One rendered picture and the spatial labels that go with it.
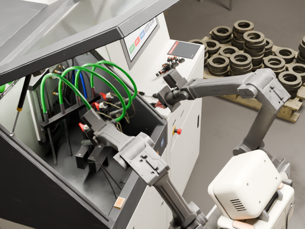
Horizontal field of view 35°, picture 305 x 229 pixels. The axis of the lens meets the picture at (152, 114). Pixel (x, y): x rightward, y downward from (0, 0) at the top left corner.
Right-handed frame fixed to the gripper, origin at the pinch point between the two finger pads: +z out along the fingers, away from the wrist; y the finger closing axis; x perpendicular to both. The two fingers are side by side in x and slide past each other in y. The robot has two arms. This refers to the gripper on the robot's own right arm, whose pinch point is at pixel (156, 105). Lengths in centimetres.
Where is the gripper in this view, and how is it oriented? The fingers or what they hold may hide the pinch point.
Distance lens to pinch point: 207.0
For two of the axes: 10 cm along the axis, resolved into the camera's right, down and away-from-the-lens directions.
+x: -5.6, 5.4, -6.3
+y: -5.9, -7.9, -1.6
